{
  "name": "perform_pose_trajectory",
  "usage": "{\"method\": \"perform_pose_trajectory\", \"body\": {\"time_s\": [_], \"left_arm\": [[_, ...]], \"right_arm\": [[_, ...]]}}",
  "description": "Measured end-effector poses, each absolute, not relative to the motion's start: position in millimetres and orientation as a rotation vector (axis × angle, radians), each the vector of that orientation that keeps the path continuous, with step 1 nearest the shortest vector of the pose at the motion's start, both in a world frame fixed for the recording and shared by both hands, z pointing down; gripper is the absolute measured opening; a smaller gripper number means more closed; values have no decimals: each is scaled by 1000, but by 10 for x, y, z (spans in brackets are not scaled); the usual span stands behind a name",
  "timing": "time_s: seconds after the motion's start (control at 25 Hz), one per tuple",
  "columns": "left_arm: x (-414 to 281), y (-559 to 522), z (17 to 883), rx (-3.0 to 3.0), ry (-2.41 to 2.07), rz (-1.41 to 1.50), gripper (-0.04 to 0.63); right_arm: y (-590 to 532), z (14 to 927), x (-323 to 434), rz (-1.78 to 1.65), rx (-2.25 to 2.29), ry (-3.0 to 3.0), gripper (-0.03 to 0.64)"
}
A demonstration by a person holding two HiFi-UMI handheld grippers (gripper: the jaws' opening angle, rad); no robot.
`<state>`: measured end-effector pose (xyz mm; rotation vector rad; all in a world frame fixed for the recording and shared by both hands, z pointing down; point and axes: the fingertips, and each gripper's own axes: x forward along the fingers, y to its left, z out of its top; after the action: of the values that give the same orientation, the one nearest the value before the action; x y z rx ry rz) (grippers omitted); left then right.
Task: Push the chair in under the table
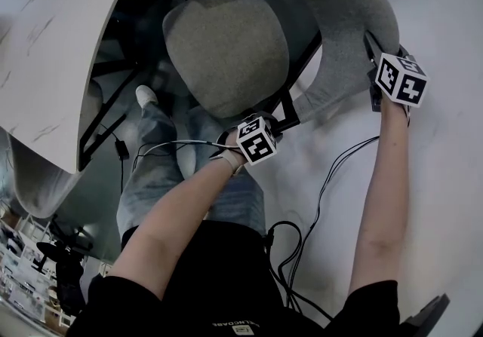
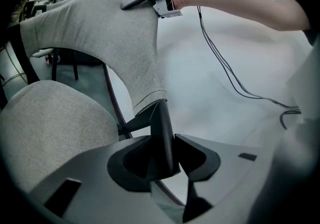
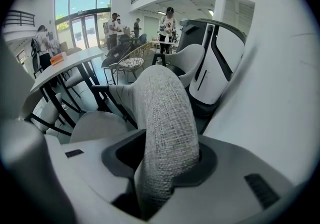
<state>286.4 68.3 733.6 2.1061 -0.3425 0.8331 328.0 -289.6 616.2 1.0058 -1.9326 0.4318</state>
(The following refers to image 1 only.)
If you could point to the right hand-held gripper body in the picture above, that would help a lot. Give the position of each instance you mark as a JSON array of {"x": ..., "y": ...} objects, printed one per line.
[{"x": 400, "y": 81}]

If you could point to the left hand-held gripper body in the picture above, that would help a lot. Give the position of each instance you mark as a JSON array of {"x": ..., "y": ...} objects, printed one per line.
[{"x": 256, "y": 141}]

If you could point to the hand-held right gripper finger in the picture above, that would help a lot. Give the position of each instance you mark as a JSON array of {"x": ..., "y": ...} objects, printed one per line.
[{"x": 372, "y": 49}]

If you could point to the person's right forearm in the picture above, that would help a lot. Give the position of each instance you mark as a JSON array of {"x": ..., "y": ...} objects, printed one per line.
[{"x": 381, "y": 196}]

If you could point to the person's left forearm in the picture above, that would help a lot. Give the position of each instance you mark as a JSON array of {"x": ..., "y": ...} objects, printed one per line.
[{"x": 170, "y": 222}]

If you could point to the white marble table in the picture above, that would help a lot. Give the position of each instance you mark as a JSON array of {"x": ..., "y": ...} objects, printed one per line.
[{"x": 37, "y": 45}]

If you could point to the person's blue jeans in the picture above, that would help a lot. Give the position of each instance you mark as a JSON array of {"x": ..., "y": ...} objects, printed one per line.
[{"x": 151, "y": 177}]

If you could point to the person's white shoe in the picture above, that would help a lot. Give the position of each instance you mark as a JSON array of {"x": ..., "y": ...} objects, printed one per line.
[{"x": 146, "y": 95}]

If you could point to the person's black shirt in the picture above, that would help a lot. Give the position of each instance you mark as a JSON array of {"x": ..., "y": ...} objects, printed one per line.
[{"x": 211, "y": 282}]

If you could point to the black tripod stand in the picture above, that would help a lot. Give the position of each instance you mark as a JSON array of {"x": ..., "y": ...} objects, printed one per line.
[{"x": 68, "y": 271}]

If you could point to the white storage shelf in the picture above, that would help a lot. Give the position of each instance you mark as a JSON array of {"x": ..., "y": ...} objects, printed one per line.
[{"x": 22, "y": 271}]

